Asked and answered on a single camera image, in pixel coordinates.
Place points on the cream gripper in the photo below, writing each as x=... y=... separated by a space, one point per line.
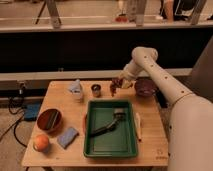
x=125 y=84

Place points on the dark red grape bunch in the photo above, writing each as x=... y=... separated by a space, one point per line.
x=116 y=83

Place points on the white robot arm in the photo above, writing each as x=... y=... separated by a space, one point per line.
x=191 y=144

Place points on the green plastic tray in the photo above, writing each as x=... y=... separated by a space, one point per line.
x=119 y=143

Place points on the dark purple bowl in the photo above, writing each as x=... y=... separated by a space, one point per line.
x=144 y=88

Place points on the small dark metal cup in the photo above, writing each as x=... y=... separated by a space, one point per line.
x=96 y=90

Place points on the black dish brush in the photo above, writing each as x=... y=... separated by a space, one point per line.
x=118 y=115

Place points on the cream pen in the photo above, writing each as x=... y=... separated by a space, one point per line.
x=138 y=126

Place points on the blue sponge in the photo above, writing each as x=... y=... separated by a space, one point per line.
x=67 y=137

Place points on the brown wooden bowl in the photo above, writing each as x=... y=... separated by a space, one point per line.
x=49 y=120

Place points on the blue box on floor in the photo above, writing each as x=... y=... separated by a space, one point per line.
x=31 y=111

